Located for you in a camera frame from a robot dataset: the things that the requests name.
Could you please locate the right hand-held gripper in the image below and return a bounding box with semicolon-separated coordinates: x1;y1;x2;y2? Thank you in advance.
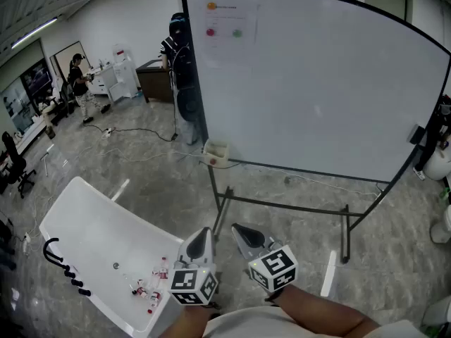
231;223;299;294

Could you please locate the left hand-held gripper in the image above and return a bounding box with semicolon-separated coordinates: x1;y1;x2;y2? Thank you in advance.
167;227;220;307

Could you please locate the person's left forearm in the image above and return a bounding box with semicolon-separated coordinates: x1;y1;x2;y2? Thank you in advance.
157;303;214;338

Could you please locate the person's right forearm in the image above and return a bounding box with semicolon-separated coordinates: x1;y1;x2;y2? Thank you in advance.
268;286;382;338

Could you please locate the white marker holder box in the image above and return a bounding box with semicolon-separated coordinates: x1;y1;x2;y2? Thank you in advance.
203;139;230;170

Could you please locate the person's white shirt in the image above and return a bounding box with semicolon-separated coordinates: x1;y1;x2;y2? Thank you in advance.
202;306;426;338

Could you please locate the white bathtub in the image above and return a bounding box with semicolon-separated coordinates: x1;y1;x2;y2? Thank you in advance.
39;176;185;338

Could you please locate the black bathtub faucet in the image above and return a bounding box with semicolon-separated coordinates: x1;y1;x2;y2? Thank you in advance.
42;237;92;297

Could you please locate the large whiteboard on black stand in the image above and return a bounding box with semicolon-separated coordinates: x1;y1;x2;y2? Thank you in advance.
180;0;451;264

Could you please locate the grey whiteboard eraser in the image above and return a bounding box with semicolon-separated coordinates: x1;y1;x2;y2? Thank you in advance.
408;124;426;145

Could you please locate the dark brown wooden desk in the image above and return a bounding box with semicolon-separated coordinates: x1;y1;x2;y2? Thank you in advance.
135;58;175;104

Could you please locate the black office chair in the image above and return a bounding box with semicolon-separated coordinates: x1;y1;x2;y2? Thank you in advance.
1;130;37;199

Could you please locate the white paper sheet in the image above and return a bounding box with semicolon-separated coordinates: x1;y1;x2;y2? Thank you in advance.
202;0;261;72

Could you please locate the white water dispenser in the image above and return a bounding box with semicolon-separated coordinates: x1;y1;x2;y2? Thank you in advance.
108;43;139;102

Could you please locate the white low cabinet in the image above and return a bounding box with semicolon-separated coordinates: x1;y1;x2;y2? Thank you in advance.
86;64;118;96

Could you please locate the long ceiling light tube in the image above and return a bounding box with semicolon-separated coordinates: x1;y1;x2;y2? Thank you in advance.
10;17;59;50

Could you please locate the black floor cable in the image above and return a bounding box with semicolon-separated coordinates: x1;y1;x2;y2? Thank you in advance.
82;122;179;143

